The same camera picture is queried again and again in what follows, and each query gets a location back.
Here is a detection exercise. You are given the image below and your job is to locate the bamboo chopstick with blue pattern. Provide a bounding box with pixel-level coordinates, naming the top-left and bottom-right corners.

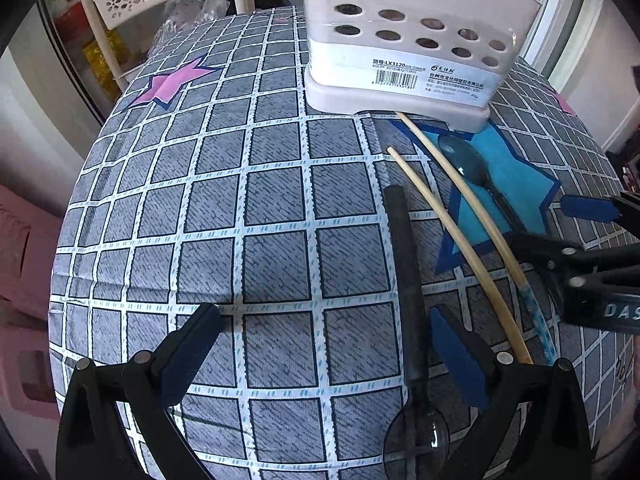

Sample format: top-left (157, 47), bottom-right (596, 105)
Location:
top-left (395, 111), bottom-right (557, 367)

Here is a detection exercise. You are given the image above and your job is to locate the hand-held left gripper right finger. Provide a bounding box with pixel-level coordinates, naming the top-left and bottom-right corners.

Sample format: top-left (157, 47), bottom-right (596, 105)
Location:
top-left (427, 304), bottom-right (593, 480)

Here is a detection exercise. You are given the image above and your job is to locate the black-handled translucent spoon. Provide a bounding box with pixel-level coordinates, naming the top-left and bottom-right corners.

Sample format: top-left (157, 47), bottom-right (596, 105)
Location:
top-left (382, 185), bottom-right (453, 466)

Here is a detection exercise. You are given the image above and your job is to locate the yellow liquid bottle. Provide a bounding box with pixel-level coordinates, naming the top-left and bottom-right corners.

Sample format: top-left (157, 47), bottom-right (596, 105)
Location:
top-left (81, 29), bottom-right (125, 106)

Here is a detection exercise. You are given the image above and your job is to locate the clear crumpled plastic bag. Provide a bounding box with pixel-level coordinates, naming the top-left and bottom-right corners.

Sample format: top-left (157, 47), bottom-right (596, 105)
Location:
top-left (150, 0), bottom-right (237, 51)

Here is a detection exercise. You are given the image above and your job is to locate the tall pink plastic stool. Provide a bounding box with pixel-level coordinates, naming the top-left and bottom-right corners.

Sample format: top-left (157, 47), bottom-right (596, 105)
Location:
top-left (0, 185), bottom-right (66, 413)

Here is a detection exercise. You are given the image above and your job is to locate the grey checked star tablecloth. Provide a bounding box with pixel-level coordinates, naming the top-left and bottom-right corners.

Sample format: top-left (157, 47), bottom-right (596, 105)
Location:
top-left (47, 4), bottom-right (640, 480)

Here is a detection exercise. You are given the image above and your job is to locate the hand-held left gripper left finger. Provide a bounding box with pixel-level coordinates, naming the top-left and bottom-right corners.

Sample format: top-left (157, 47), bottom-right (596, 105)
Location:
top-left (55, 302), bottom-right (223, 480)

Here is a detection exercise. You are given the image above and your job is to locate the translucent grey plastic spoon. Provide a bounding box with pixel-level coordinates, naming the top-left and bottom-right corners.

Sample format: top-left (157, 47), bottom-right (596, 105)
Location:
top-left (437, 134), bottom-right (526, 235)

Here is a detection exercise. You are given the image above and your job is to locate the red container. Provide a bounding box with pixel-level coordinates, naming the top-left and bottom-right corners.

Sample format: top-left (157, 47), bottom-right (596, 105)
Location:
top-left (52, 0), bottom-right (97, 43)

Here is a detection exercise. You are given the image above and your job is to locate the beige plastic utensil holder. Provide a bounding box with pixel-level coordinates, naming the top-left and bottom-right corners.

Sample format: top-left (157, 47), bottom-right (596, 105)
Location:
top-left (299, 0), bottom-right (543, 133)

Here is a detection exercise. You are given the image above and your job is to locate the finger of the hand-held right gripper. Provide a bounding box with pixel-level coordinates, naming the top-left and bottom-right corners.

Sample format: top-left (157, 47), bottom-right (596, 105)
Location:
top-left (559, 191), bottom-right (640, 225)
top-left (509, 231), bottom-right (593, 283)

